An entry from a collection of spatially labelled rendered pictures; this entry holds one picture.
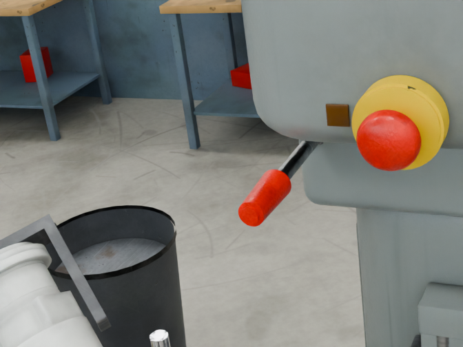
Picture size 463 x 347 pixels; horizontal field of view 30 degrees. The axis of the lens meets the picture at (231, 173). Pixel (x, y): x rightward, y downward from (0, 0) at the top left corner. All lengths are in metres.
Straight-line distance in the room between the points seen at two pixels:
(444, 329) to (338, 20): 0.31
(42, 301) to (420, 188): 0.31
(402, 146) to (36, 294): 0.26
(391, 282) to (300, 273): 2.97
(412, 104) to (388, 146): 0.03
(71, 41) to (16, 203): 1.78
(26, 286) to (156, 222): 2.50
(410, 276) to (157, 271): 2.08
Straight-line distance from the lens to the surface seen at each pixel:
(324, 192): 0.74
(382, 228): 0.78
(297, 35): 0.58
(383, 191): 0.72
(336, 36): 0.57
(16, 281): 0.61
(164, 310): 2.92
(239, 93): 5.28
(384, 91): 0.56
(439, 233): 0.77
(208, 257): 3.99
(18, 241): 0.62
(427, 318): 0.77
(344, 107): 0.59
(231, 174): 4.76
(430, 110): 0.55
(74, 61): 6.39
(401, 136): 0.53
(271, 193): 0.61
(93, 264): 3.07
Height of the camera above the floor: 1.98
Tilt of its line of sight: 24 degrees down
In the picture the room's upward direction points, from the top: 8 degrees counter-clockwise
